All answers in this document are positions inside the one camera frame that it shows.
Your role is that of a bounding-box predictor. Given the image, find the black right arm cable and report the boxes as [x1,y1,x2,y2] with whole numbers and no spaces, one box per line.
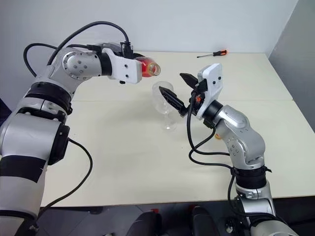
[186,90,250,222]

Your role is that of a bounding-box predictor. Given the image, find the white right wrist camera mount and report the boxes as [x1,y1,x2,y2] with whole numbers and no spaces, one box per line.
[196,63,225,120]

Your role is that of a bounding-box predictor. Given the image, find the clear bottle with red drink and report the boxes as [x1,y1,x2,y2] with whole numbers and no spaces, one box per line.
[135,56,162,78]

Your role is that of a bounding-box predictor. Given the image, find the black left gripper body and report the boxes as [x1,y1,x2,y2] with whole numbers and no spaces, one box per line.
[120,41,135,60]

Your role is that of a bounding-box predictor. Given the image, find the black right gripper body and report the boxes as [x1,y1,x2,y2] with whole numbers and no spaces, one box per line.
[178,78,209,118]

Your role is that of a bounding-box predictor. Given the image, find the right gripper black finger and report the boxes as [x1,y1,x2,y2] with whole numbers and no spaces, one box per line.
[179,72,199,89]
[158,86,187,114]

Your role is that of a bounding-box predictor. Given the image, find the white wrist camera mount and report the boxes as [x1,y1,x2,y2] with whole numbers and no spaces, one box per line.
[196,63,225,120]
[101,47,144,86]

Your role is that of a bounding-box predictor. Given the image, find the orange black handled screwdriver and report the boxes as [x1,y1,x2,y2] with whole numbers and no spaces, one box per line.
[196,49,230,59]

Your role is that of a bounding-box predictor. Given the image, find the clear wine glass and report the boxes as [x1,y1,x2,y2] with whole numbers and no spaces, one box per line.
[152,81,178,131]

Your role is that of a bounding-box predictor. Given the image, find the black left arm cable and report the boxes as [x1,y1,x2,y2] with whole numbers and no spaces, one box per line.
[23,42,99,78]
[36,137,94,217]
[46,21,131,66]

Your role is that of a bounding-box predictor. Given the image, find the dark rounded shape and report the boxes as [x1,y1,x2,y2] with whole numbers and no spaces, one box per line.
[126,210,163,236]
[191,206,223,236]

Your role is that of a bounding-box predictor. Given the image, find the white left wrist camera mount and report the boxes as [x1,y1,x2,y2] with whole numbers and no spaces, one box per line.
[101,47,144,86]

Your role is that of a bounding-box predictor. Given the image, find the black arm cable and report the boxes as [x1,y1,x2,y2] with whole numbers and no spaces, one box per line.
[46,21,131,66]
[36,137,94,217]
[186,90,250,222]
[23,42,99,78]

